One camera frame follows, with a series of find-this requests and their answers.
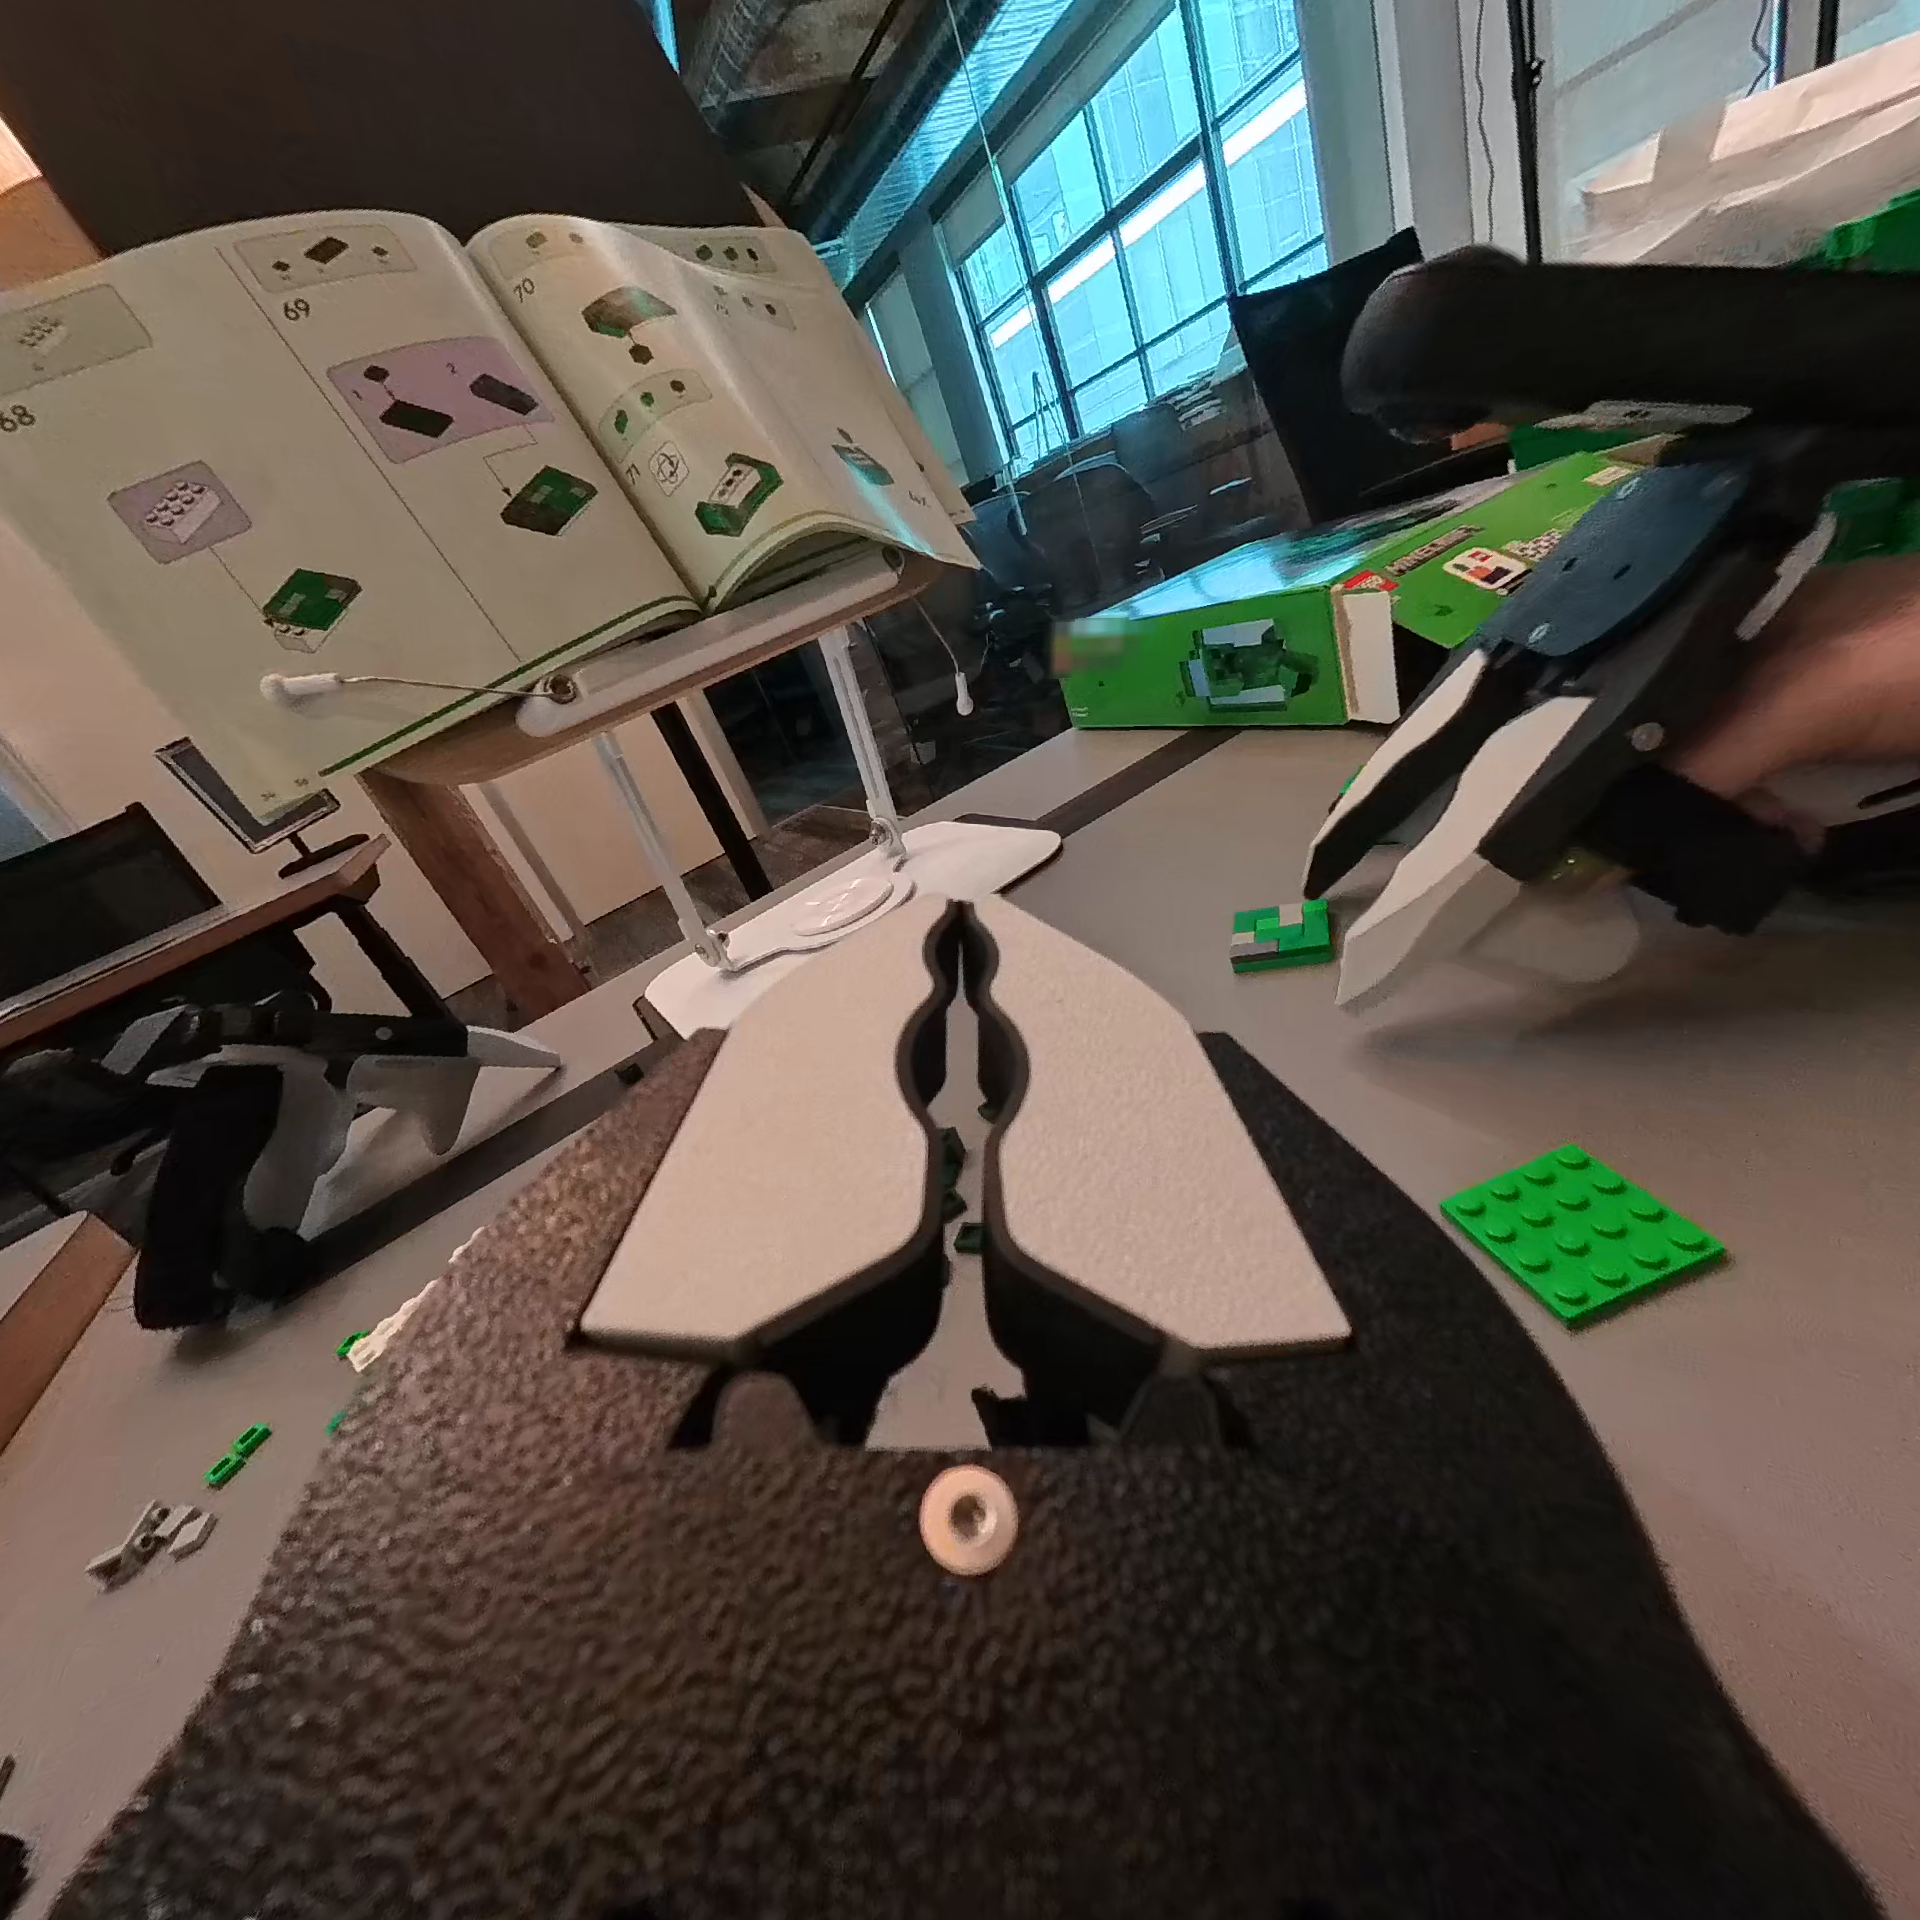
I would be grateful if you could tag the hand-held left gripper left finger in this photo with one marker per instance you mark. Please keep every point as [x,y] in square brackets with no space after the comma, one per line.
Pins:
[751,1184]

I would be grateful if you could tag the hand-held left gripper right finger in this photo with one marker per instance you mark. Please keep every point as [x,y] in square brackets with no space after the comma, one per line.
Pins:
[1171,1184]

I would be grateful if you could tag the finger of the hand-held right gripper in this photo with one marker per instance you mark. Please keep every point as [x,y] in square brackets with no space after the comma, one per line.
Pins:
[1417,735]
[1417,902]

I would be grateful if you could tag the bright green square lego plate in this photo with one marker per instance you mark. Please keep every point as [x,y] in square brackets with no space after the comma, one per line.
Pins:
[1583,1238]

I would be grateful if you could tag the green grey tiled lego square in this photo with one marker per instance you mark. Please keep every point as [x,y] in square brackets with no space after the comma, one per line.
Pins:
[1282,933]

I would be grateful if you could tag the green lego box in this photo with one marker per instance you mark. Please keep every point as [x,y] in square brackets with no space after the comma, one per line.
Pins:
[1171,668]

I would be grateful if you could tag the green lego piece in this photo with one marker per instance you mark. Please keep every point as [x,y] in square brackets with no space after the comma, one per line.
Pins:
[249,1437]

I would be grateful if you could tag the narrow bright green lego plate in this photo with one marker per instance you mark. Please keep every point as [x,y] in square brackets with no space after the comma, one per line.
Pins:
[225,1469]

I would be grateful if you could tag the cluster of grey lego pieces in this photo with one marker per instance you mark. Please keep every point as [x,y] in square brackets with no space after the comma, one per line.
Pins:
[142,1552]

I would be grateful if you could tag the open lego instruction booklet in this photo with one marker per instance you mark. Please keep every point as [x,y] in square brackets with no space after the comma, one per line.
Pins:
[376,450]

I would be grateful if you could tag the person's right hand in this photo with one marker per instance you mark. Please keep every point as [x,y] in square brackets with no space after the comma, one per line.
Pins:
[1862,676]

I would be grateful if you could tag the white book stand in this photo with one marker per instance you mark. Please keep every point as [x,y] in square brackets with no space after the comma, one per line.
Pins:
[930,870]

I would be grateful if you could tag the black desk leg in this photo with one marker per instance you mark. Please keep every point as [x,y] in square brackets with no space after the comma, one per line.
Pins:
[717,809]

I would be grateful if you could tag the thick wooden beam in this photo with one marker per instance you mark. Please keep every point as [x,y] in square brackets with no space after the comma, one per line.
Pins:
[481,902]

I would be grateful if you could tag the idle black white gripper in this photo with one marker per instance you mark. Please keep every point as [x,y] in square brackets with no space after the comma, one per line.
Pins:
[299,1109]

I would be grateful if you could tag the large paned window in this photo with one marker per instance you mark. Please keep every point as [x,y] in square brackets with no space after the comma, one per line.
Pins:
[1109,254]

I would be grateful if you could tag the dark desk with wooden edge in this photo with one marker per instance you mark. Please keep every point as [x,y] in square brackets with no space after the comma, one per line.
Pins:
[182,930]

